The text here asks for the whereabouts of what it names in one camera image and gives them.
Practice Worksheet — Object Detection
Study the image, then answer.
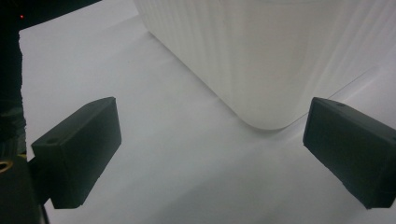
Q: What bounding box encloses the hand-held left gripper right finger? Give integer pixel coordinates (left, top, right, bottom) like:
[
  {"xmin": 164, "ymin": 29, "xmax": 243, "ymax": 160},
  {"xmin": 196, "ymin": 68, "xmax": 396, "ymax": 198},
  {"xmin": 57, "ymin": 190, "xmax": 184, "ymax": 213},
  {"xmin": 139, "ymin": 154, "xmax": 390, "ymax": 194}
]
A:
[{"xmin": 302, "ymin": 96, "xmax": 396, "ymax": 210}]

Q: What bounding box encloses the white ribbed plastic container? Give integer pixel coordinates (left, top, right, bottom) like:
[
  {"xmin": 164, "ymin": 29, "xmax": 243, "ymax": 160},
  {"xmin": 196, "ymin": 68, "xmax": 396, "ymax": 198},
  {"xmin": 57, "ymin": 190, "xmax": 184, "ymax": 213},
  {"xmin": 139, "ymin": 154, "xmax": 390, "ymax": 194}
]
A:
[{"xmin": 134, "ymin": 0, "xmax": 396, "ymax": 131}]

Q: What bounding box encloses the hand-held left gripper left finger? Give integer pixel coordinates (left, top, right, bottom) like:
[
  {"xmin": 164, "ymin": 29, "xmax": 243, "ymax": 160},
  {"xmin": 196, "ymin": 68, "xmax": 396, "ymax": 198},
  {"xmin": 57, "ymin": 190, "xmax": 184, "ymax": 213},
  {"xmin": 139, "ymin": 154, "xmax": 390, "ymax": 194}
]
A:
[{"xmin": 31, "ymin": 96, "xmax": 122, "ymax": 210}]

